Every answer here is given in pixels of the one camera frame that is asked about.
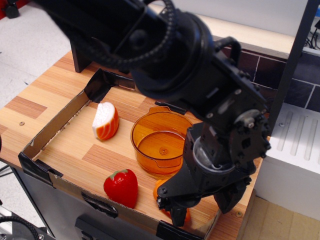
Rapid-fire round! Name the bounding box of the orange transparent plastic pot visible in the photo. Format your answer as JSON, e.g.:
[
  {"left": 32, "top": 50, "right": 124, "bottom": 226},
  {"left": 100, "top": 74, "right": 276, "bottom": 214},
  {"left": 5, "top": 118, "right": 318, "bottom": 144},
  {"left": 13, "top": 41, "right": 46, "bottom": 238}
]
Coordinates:
[{"left": 130, "top": 106, "right": 192, "bottom": 175}]

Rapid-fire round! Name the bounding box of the dark tile backsplash panel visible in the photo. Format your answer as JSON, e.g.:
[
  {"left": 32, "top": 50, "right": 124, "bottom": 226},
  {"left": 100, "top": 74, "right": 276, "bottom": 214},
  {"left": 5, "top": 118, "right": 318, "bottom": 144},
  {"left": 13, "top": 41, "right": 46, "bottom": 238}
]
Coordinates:
[{"left": 238, "top": 47, "right": 320, "bottom": 112}]

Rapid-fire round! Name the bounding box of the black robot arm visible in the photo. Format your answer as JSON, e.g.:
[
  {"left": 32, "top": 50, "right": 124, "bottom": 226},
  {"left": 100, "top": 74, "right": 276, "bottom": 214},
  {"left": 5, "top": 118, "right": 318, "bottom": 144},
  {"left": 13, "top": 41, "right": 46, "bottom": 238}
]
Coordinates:
[{"left": 38, "top": 0, "right": 271, "bottom": 227}]

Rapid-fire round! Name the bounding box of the cardboard fence with black tape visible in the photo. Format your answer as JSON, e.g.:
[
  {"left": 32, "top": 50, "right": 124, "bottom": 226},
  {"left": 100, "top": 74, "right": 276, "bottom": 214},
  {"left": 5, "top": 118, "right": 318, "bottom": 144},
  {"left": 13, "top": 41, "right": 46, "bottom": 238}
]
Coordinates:
[{"left": 17, "top": 68, "right": 251, "bottom": 240}]

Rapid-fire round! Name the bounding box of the white ribbed appliance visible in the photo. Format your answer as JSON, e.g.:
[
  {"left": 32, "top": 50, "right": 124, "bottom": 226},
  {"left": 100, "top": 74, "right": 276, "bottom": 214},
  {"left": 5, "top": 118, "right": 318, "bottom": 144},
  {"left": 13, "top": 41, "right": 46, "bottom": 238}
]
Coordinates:
[{"left": 254, "top": 103, "right": 320, "bottom": 220}]

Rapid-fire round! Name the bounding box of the black upright post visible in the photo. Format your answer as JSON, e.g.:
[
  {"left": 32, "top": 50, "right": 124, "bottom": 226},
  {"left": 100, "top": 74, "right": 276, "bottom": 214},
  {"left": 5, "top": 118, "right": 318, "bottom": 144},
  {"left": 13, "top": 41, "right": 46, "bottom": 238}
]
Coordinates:
[
  {"left": 268, "top": 0, "right": 320, "bottom": 136},
  {"left": 70, "top": 41, "right": 92, "bottom": 73}
]

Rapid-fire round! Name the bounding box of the black right upright post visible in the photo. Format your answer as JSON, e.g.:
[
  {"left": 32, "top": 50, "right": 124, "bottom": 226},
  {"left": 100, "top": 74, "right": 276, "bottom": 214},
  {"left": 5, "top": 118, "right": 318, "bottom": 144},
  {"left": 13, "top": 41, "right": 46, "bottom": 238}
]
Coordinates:
[{"left": 268, "top": 0, "right": 320, "bottom": 136}]

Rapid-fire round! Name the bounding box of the toy salmon sushi piece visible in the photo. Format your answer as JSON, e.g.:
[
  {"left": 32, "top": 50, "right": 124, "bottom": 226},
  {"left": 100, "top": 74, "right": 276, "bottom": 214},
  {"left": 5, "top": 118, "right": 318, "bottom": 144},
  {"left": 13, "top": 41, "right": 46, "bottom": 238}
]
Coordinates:
[{"left": 92, "top": 102, "right": 120, "bottom": 141}]

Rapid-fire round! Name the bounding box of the orange toy carrot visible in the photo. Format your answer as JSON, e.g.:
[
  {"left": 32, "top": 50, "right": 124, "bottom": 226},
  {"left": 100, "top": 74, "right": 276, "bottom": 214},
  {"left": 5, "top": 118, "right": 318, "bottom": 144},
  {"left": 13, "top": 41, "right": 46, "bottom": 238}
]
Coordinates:
[{"left": 153, "top": 178, "right": 192, "bottom": 223}]

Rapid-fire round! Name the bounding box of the red toy strawberry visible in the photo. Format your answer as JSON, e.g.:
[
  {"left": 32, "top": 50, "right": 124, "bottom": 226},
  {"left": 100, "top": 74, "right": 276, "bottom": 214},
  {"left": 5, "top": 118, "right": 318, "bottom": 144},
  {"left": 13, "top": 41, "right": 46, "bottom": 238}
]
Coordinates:
[{"left": 103, "top": 169, "right": 138, "bottom": 209}]

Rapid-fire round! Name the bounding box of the black left upright post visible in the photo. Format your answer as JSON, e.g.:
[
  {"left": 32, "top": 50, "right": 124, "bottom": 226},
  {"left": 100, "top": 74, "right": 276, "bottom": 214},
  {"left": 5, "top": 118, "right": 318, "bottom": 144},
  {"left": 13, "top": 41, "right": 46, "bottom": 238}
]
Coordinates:
[{"left": 70, "top": 41, "right": 92, "bottom": 73}]

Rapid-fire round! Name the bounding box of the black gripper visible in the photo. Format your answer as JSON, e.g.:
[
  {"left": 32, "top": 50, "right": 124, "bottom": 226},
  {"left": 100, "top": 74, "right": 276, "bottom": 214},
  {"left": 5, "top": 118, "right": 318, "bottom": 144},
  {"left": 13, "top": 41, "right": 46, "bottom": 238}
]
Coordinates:
[{"left": 157, "top": 123, "right": 256, "bottom": 227}]

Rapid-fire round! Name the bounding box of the grey cabinet under table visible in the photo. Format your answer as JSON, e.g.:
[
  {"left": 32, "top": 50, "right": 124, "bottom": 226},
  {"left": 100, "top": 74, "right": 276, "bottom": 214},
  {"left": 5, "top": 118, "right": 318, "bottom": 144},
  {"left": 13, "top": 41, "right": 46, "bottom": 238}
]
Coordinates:
[{"left": 12, "top": 168, "right": 157, "bottom": 240}]

